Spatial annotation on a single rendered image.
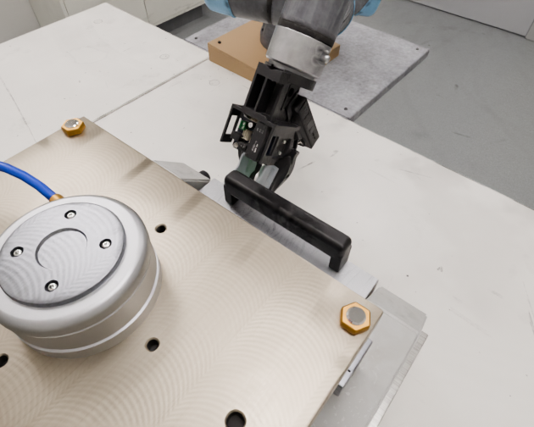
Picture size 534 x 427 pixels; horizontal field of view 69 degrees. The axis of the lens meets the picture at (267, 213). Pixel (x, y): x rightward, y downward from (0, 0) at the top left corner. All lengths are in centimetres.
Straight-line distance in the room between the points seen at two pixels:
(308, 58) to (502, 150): 184
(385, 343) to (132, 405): 20
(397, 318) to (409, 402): 26
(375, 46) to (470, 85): 151
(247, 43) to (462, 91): 172
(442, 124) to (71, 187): 213
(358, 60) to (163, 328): 101
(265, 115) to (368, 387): 33
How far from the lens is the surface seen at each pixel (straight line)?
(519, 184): 213
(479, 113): 246
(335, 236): 37
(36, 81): 118
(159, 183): 28
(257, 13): 64
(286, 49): 50
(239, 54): 106
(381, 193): 78
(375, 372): 33
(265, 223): 42
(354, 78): 107
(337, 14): 52
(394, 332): 35
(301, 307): 22
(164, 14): 292
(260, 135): 50
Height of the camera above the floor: 131
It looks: 51 degrees down
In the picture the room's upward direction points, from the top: straight up
